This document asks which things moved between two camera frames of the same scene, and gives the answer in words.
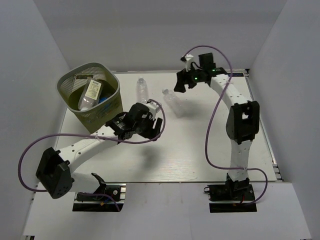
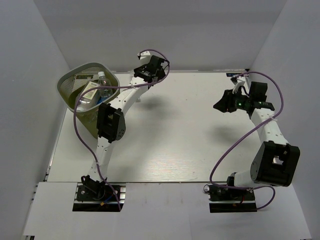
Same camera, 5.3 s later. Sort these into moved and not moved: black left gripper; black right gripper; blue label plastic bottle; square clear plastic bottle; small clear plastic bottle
Moved: black right gripper; black left gripper; small clear plastic bottle
Not moved: blue label plastic bottle; square clear plastic bottle
